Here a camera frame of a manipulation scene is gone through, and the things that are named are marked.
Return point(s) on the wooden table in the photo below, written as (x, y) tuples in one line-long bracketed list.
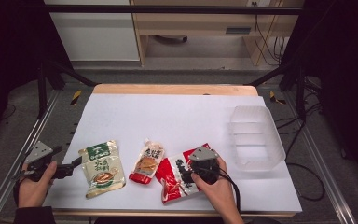
[(167, 89)]

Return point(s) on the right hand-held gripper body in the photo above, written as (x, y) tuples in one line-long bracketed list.
[(203, 165)]

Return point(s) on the red and white seasoning packet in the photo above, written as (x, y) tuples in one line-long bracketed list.
[(174, 183)]

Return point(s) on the clear plastic container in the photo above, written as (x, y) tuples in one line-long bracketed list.
[(256, 138)]

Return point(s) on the wooden desk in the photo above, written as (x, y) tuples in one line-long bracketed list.
[(195, 26)]

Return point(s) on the black chair base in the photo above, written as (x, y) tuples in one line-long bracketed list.
[(171, 39)]

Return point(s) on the black metal stand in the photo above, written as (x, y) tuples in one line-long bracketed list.
[(300, 90), (42, 90)]

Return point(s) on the aluminium rail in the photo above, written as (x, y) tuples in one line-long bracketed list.
[(21, 152), (320, 161)]

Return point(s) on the black horizontal frame bar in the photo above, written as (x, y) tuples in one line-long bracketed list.
[(167, 10)]

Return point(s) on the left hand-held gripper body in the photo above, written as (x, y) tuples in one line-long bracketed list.
[(38, 152)]

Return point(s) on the green and cream sauce packet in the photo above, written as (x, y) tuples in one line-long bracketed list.
[(104, 169)]

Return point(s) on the person's right hand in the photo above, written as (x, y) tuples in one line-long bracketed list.
[(219, 193)]

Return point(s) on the white cabinet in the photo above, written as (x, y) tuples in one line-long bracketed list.
[(96, 34)]

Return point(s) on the yellow and black tape strip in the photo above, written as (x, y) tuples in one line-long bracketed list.
[(276, 98), (76, 97)]

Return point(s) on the person's left hand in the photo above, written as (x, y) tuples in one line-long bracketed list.
[(32, 191)]

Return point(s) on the spouted orange sauce pouch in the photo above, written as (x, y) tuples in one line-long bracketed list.
[(147, 163)]

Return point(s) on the white paper sheet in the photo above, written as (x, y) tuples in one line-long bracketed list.
[(167, 124)]

